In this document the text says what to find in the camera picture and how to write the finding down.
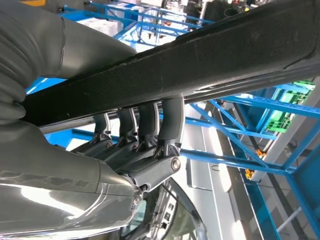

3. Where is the blue metal shelf rack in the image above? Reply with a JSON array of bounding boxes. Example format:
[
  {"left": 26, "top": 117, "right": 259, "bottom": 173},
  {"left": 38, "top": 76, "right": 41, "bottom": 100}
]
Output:
[
  {"left": 58, "top": 0, "right": 216, "bottom": 47},
  {"left": 25, "top": 76, "right": 320, "bottom": 240}
]

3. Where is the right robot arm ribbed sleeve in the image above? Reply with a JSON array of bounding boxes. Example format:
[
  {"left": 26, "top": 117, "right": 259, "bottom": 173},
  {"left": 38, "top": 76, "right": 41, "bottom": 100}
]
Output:
[{"left": 0, "top": 0, "right": 66, "bottom": 125}]

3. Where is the green plastic crate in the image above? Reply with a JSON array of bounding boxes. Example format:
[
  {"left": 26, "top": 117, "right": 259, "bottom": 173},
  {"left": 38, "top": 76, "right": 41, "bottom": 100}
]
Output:
[{"left": 264, "top": 80, "right": 316, "bottom": 134}]

